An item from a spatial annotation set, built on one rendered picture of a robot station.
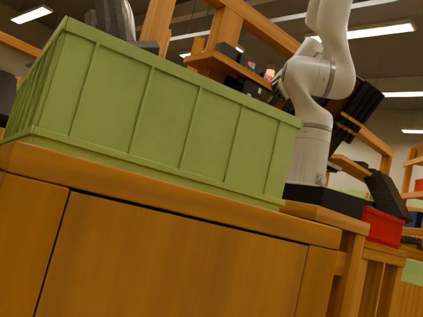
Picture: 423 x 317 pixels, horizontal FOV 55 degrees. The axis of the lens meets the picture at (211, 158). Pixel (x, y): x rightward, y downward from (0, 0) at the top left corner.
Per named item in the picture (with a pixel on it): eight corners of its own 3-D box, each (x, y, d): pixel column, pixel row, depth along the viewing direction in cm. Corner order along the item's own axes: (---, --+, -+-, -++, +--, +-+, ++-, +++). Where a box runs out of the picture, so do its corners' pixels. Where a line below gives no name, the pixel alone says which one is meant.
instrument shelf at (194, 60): (317, 117, 255) (318, 111, 255) (212, 56, 198) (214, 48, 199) (286, 117, 274) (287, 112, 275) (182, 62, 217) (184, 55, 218)
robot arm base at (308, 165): (347, 195, 125) (355, 137, 127) (304, 185, 115) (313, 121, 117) (303, 191, 141) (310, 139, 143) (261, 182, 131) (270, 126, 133)
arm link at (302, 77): (337, 131, 124) (347, 56, 127) (276, 121, 125) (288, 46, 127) (325, 138, 136) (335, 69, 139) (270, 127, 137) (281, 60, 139)
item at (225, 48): (241, 65, 218) (244, 53, 219) (221, 53, 208) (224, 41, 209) (232, 67, 223) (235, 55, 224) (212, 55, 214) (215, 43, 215)
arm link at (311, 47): (308, 78, 167) (289, 69, 171) (325, 54, 169) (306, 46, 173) (307, 66, 159) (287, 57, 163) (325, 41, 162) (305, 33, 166)
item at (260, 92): (261, 114, 224) (267, 88, 226) (240, 104, 213) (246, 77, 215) (245, 115, 233) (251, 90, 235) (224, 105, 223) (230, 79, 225)
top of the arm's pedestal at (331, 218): (368, 236, 126) (371, 224, 127) (315, 220, 105) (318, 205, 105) (284, 218, 150) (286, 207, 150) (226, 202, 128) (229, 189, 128)
